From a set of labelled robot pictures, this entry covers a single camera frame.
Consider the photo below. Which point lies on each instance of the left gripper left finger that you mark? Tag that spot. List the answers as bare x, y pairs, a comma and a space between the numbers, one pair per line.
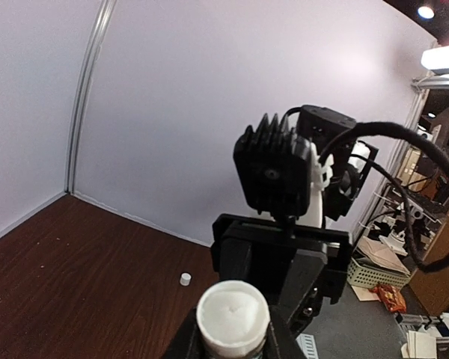
187, 342

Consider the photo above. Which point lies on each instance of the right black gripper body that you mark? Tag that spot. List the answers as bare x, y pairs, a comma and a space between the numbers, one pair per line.
295, 268

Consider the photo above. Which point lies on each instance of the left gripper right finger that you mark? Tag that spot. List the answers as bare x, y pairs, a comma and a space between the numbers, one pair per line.
280, 343

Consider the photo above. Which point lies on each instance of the white green glue stick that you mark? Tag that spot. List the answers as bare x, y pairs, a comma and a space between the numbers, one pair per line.
233, 318

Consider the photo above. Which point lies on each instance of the white glue stick cap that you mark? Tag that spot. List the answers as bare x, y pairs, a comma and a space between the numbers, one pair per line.
185, 279

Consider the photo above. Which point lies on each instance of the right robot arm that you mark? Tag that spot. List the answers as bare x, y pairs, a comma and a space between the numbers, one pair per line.
352, 160

